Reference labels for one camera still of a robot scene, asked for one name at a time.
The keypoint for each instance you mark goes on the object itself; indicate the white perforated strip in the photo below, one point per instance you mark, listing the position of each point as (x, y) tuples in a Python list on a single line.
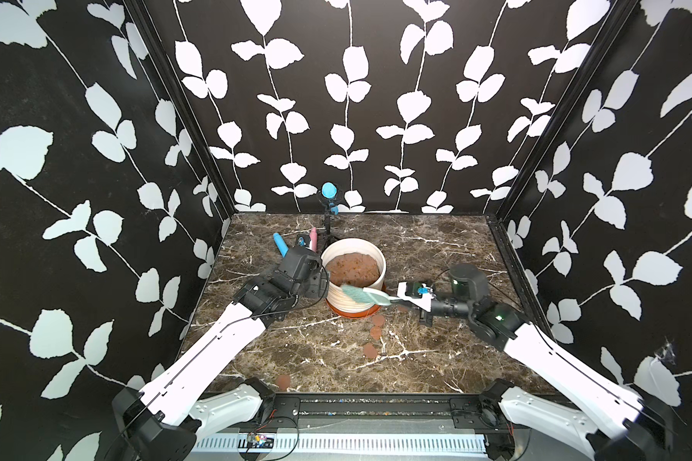
[(460, 445)]

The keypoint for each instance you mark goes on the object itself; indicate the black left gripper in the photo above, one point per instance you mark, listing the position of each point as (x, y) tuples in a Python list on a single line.
[(318, 284)]

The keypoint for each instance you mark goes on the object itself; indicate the black tripod microphone stand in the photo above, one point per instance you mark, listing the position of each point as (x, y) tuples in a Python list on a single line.
[(328, 237)]

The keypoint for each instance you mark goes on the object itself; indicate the pink toy microphone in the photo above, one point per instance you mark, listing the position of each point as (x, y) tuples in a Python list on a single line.
[(313, 236)]

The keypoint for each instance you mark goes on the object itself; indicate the blue toy microphone lying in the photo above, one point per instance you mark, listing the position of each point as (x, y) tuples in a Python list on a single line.
[(281, 245)]

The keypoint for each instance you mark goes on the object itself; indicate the blue microphone on stand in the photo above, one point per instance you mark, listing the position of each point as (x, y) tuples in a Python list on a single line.
[(330, 197)]

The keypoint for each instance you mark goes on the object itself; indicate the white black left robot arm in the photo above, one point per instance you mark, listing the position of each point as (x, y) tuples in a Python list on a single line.
[(165, 418)]

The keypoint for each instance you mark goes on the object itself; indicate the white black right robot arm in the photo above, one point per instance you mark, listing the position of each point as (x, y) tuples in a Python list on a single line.
[(604, 421)]

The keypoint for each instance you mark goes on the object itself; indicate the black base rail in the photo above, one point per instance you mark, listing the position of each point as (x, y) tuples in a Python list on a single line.
[(462, 411)]

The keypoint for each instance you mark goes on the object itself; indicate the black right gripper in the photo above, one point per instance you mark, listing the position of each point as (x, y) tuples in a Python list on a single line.
[(426, 319)]

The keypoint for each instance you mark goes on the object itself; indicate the cream ceramic pot with soil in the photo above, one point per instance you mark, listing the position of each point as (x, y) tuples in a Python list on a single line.
[(356, 262)]

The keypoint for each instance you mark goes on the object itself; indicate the small circuit board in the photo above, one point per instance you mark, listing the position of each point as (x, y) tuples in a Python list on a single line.
[(258, 441)]

